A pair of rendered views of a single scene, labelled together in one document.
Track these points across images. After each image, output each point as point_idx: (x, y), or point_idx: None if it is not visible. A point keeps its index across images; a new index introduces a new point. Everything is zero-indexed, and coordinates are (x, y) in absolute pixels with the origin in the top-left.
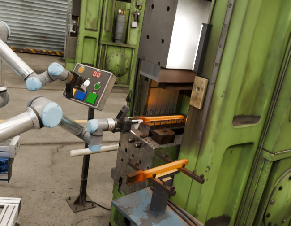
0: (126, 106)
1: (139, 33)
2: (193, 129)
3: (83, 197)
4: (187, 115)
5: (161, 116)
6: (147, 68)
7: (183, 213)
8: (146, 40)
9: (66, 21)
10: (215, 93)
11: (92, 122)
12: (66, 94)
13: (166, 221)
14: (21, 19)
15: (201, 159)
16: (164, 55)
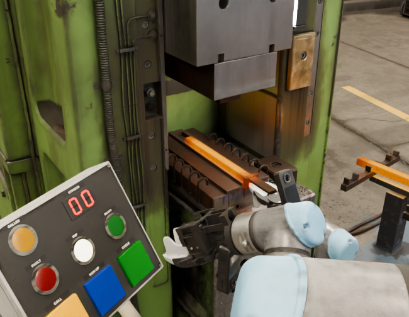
0: (289, 171)
1: (76, 9)
2: (296, 125)
3: None
4: (280, 112)
5: (215, 158)
6: (237, 76)
7: (373, 219)
8: (221, 11)
9: None
10: (321, 48)
11: (354, 238)
12: (231, 285)
13: (403, 237)
14: None
15: (313, 154)
16: (283, 25)
